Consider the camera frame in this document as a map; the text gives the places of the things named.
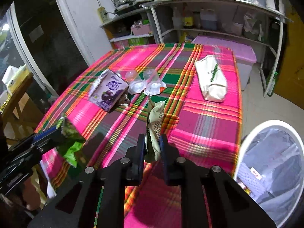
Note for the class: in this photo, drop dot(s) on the green printed package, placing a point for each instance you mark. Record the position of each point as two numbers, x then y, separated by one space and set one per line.
141 41

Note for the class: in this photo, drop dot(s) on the yellowish power strip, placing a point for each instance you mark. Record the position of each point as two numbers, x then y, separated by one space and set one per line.
103 14

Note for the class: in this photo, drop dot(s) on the cream snack wrapper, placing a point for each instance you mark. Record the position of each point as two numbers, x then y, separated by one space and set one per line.
155 123

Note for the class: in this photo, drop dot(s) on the white tissue pack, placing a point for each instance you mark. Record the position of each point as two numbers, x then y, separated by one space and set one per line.
211 80

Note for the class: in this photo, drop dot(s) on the crumpled plastic bag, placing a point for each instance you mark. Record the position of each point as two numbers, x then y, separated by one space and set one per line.
251 26

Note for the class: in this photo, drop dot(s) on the glass sliding door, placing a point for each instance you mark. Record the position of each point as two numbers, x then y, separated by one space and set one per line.
42 40

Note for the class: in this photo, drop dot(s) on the yellow wooden door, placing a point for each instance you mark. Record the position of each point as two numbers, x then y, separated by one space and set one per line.
294 76

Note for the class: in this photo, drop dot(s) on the pink lid storage bin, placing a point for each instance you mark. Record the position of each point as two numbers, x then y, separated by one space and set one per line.
237 49

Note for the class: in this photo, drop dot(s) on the translucent plastic jug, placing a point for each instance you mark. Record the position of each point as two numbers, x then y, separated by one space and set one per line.
209 20

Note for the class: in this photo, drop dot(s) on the green snack wrapper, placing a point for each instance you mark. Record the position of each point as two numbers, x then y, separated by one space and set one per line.
71 147

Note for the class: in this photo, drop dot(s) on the wooden side table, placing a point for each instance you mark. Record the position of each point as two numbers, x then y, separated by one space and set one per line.
19 109

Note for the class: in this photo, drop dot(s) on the black induction cooker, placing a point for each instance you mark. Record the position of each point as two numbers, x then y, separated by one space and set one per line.
133 6

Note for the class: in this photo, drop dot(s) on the purple milk carton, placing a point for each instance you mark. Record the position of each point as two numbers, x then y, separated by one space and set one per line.
109 92

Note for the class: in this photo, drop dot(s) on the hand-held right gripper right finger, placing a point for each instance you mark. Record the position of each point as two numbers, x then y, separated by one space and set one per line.
162 147

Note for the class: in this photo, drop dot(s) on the pink plaid tablecloth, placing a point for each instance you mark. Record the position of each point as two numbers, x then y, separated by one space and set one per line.
201 135

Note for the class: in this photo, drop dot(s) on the white foam fruit net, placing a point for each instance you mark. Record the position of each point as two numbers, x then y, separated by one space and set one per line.
249 185

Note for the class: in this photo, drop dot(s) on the pink plastic basket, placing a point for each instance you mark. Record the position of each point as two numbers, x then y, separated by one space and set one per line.
141 30

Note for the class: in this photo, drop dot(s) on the small brown wrapper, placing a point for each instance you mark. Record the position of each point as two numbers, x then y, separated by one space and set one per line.
123 101

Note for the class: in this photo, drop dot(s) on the clear plastic jelly cup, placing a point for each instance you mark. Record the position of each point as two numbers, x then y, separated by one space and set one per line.
153 83
134 83

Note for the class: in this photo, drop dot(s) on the yellow printed bag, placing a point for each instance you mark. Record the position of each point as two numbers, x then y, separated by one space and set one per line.
186 37

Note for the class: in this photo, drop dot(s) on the steel steamer pot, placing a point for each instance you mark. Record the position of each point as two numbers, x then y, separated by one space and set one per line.
123 0

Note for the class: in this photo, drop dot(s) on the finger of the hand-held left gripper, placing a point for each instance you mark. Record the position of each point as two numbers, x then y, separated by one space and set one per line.
46 133
49 144

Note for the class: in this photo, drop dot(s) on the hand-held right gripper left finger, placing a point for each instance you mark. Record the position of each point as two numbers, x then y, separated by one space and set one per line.
141 147

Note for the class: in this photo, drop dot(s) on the white plastic tub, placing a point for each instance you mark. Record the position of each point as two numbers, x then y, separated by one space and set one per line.
237 28

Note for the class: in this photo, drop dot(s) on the white round waste bin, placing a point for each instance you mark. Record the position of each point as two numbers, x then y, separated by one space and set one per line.
261 124

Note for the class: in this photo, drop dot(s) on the white plastic bottle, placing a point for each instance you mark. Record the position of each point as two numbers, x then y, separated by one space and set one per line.
177 19

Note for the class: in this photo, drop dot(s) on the small dark jar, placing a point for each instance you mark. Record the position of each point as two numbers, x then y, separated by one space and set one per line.
196 20

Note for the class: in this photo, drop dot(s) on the small metal shelf unit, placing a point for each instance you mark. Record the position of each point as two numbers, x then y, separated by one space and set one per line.
118 20

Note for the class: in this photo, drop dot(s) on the yellow label soy bottle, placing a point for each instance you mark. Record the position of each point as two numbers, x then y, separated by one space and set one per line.
187 19

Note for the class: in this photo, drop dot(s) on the pink printed package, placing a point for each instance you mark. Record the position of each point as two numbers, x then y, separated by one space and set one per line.
122 44

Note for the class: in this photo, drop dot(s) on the person's left forearm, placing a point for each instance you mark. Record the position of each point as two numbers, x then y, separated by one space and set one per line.
14 213

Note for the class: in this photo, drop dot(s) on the yellow tissue box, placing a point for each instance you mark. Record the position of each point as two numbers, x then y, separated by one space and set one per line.
15 77

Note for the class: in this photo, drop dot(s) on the green plastic bottle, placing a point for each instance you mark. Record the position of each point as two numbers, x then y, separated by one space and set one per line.
273 84

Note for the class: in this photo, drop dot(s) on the clear plastic bin liner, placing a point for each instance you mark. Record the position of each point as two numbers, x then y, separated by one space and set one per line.
280 159

